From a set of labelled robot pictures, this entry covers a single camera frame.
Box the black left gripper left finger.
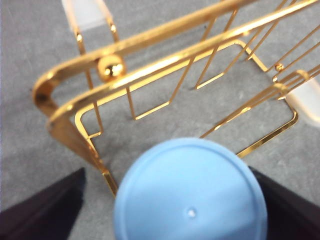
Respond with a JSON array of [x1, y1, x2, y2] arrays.
[[0, 167, 86, 240]]

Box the blue ribbed plastic cup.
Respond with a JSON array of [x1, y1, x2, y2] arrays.
[[113, 137, 268, 240]]

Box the gold wire cup rack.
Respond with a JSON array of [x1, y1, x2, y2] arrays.
[[33, 0, 320, 195]]

